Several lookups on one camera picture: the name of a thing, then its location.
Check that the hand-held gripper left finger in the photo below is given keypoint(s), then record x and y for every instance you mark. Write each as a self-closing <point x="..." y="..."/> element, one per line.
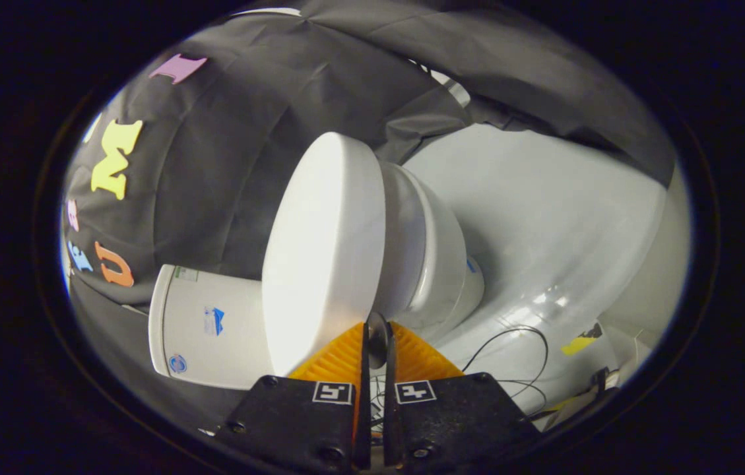
<point x="299" y="425"/>

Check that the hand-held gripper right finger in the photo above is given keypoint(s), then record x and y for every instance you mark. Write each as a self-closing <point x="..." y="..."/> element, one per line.
<point x="451" y="422"/>

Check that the white toilet lid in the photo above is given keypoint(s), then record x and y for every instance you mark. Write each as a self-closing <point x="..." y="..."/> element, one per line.
<point x="319" y="251"/>

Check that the yellow black floor sticker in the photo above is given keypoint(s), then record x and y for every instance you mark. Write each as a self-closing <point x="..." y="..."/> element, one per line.
<point x="577" y="343"/>

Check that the black backdrop cloth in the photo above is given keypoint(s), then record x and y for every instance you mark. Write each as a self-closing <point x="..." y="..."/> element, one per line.
<point x="227" y="165"/>

